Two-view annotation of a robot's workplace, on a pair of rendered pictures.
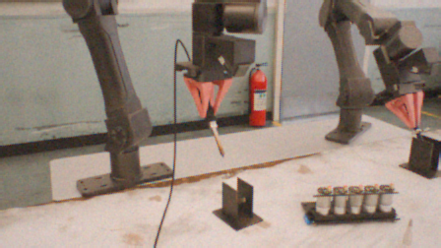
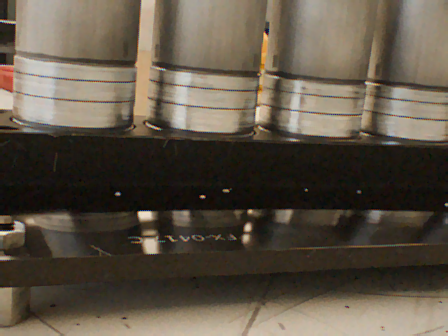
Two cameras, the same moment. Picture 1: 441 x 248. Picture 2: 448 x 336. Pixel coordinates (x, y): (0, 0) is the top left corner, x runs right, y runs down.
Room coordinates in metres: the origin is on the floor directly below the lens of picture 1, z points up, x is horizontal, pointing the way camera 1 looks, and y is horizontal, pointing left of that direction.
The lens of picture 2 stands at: (0.77, -0.31, 0.79)
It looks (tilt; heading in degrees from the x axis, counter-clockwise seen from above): 12 degrees down; 161
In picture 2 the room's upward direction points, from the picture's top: 6 degrees clockwise
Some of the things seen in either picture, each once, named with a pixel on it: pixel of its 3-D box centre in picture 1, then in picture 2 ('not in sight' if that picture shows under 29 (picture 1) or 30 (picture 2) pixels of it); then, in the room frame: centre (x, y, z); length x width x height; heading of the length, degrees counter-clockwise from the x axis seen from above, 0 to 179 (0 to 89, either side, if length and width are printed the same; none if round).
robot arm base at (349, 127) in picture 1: (349, 119); not in sight; (1.10, -0.38, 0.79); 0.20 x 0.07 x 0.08; 142
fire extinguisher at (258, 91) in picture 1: (258, 93); not in sight; (3.42, -0.34, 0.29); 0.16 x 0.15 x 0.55; 114
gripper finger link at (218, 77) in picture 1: (207, 92); not in sight; (0.72, 0.02, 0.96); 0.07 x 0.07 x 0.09; 35
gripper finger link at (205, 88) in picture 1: (208, 91); not in sight; (0.72, 0.02, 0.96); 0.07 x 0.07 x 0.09; 35
